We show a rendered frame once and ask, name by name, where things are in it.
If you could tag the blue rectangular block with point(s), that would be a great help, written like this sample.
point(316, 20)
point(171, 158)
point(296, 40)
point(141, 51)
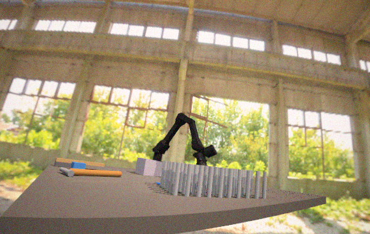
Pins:
point(78, 165)

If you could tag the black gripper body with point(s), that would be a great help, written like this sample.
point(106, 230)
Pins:
point(202, 161)

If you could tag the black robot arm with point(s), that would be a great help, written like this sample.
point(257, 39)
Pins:
point(196, 143)

